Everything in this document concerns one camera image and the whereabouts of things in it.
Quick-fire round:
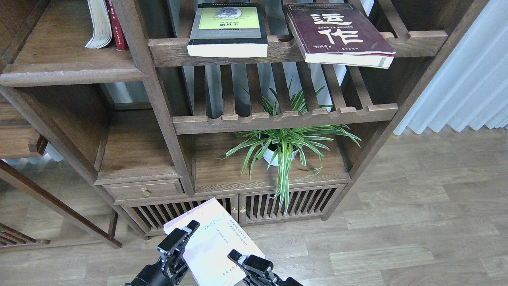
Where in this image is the green spider plant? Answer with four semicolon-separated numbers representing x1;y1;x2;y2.
215;77;362;215

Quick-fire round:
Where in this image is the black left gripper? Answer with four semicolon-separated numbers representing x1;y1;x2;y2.
125;220;200;286

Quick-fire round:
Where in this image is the yellow and black book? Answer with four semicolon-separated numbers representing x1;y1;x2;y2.
187;2;268;58

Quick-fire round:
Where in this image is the white sheer curtain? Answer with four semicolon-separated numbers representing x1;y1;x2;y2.
394;0;508;135

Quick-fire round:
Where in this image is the red upright book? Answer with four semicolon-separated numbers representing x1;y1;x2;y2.
105;0;128;51

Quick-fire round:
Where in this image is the white plant pot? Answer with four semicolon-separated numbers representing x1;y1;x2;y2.
263;143;299;169

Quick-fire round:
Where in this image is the wooden side furniture frame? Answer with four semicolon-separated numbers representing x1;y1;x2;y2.
0;97;122;251

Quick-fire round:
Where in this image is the pale pink white book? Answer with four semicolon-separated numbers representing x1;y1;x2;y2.
164;198;265;286

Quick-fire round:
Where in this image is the cream-paged upright book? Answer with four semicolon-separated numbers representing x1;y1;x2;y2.
85;0;112;49

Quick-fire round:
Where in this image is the maroon book with white characters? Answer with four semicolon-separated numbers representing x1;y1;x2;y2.
283;2;395;69

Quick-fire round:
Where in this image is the dark wooden bookshelf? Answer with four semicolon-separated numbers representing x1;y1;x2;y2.
1;0;487;236

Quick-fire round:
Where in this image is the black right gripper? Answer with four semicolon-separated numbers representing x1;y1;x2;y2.
227;249;301;286

